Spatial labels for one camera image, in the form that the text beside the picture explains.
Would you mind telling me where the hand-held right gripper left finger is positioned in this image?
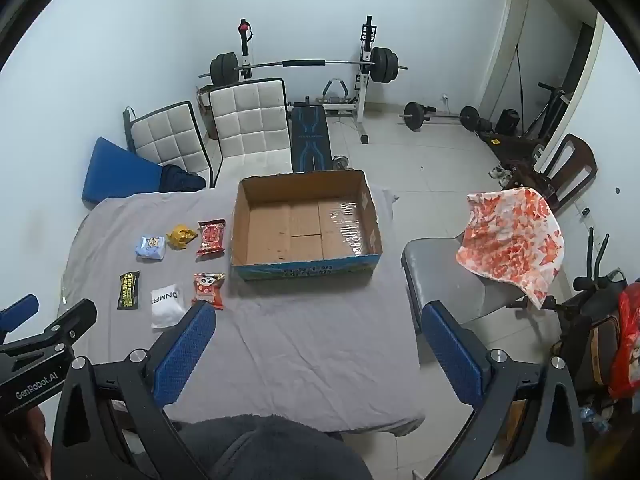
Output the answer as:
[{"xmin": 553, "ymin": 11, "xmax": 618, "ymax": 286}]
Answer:
[{"xmin": 51, "ymin": 300, "xmax": 217, "ymax": 480}]

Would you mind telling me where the white door frame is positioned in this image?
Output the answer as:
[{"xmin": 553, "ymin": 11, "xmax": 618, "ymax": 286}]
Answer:
[{"xmin": 477, "ymin": 0, "xmax": 606, "ymax": 143}]

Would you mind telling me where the grey table cloth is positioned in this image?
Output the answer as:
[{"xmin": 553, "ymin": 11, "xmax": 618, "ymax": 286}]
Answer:
[{"xmin": 57, "ymin": 180, "xmax": 426, "ymax": 436}]

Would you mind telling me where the black yellow wipes packet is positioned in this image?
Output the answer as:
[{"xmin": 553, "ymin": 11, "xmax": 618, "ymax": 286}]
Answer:
[{"xmin": 117, "ymin": 270, "xmax": 142, "ymax": 311}]

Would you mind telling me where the light blue tissue pack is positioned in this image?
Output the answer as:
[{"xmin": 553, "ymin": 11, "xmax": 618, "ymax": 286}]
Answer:
[{"xmin": 136, "ymin": 235, "xmax": 167, "ymax": 262}]

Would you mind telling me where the orange red snack packet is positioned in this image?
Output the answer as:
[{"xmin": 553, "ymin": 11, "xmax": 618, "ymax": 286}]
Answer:
[{"xmin": 192, "ymin": 272, "xmax": 226, "ymax": 307}]

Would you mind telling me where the black exercise machine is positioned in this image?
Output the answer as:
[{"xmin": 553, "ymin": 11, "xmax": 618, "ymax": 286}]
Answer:
[{"xmin": 550, "ymin": 234, "xmax": 631, "ymax": 406}]

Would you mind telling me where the white quilted chair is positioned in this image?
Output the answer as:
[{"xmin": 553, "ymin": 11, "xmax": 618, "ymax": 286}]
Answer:
[
  {"xmin": 123, "ymin": 101, "xmax": 213, "ymax": 183},
  {"xmin": 207, "ymin": 78, "xmax": 293, "ymax": 188}
]

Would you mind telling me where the long barbell with black plates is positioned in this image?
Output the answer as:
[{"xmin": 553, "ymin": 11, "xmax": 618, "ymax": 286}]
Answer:
[{"xmin": 198, "ymin": 47, "xmax": 408, "ymax": 86}]

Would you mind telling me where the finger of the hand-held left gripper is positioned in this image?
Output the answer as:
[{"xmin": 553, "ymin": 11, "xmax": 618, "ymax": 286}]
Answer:
[
  {"xmin": 0, "ymin": 294, "xmax": 40, "ymax": 333},
  {"xmin": 42, "ymin": 299, "xmax": 98, "ymax": 348}
]

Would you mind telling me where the blue foam mat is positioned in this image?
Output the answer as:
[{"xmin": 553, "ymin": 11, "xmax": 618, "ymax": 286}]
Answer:
[{"xmin": 82, "ymin": 137, "xmax": 163, "ymax": 209}]

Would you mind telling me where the short barbell with black plates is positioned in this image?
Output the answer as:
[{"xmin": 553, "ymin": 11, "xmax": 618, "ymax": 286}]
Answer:
[{"xmin": 398, "ymin": 102, "xmax": 481, "ymax": 132}]

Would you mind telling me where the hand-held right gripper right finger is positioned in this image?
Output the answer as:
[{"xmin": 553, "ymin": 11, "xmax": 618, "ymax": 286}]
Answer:
[{"xmin": 421, "ymin": 300, "xmax": 587, "ymax": 480}]

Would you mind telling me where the black bag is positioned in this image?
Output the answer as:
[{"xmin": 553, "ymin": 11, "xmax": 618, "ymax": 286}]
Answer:
[{"xmin": 495, "ymin": 109, "xmax": 521, "ymax": 136}]

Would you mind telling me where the yellow crinkled packet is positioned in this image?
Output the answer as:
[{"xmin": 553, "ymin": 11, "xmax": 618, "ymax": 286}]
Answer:
[{"xmin": 166, "ymin": 225, "xmax": 199, "ymax": 251}]

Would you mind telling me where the orange floral cloth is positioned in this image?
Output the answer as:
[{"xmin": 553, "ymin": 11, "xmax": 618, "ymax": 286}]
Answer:
[{"xmin": 456, "ymin": 187, "xmax": 566, "ymax": 311}]

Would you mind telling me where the red plastic bag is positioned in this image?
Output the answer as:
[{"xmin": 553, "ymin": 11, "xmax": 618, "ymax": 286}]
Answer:
[{"xmin": 607, "ymin": 282, "xmax": 640, "ymax": 401}]

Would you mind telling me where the grey chair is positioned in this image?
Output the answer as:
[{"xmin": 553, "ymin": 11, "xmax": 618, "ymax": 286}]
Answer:
[{"xmin": 402, "ymin": 232, "xmax": 551, "ymax": 331}]

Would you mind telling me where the grey cable handle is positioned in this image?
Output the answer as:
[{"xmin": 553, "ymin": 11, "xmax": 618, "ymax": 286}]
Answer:
[{"xmin": 320, "ymin": 78, "xmax": 351, "ymax": 107}]

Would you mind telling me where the person's dark grey clothing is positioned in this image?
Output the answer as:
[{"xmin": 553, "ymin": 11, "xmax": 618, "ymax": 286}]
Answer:
[{"xmin": 177, "ymin": 414, "xmax": 373, "ymax": 480}]

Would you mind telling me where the white pouch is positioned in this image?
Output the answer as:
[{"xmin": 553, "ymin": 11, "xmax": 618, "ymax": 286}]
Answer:
[{"xmin": 150, "ymin": 286, "xmax": 187, "ymax": 331}]

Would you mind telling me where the dark wooden chair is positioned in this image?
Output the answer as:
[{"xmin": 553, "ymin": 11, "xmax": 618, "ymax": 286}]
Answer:
[{"xmin": 505, "ymin": 133, "xmax": 598, "ymax": 216}]

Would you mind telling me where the black weight bench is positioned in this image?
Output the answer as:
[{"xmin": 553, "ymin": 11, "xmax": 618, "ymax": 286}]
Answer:
[{"xmin": 291, "ymin": 101, "xmax": 333, "ymax": 173}]

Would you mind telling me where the cardboard box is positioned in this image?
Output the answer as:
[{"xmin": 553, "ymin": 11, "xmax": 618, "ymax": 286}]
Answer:
[{"xmin": 230, "ymin": 169, "xmax": 383, "ymax": 281}]

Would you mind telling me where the clear plastic bottle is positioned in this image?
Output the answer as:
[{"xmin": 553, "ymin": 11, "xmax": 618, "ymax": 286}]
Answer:
[{"xmin": 580, "ymin": 406, "xmax": 612, "ymax": 435}]

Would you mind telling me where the red jacket print snack packet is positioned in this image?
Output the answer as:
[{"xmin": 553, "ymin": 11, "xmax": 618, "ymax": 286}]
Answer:
[{"xmin": 196, "ymin": 218, "xmax": 227, "ymax": 259}]

